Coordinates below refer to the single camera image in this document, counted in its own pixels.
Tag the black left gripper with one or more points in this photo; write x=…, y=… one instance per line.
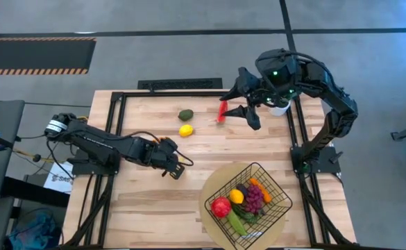
x=161, y=152

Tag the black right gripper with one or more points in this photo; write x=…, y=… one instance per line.
x=261, y=91

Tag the red watermelon slice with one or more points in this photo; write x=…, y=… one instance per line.
x=222, y=111

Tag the bright yellow lemon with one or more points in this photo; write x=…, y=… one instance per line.
x=186, y=130

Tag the red apple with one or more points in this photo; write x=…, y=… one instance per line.
x=220, y=207

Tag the dark green avocado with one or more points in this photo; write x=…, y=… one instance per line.
x=185, y=115

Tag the deep yellow oval fruit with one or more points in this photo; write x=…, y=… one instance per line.
x=236, y=196

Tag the light green cucumber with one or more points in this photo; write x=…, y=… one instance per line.
x=236, y=222

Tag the dark green cucumber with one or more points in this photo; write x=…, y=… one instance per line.
x=246, y=214

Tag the purple grape bunch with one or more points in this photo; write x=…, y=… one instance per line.
x=254, y=200

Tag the orange carrot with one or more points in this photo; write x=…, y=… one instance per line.
x=262, y=190

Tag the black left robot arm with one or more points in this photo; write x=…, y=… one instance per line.
x=98, y=142

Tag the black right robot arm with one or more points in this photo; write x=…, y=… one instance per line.
x=338, y=114

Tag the green plant in white pot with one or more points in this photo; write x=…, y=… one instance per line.
x=279, y=111

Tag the black floor grate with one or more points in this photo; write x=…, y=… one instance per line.
x=180, y=84

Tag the white printed paper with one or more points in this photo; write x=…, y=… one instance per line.
x=60, y=178

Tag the blue cloth bag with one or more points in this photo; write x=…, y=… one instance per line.
x=32, y=231

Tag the black hazard-striped floor mat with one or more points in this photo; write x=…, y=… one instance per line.
x=32, y=55

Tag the black aluminium table frame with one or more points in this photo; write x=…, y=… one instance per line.
x=188, y=94

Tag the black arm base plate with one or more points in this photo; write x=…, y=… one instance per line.
x=84, y=169
x=327, y=156

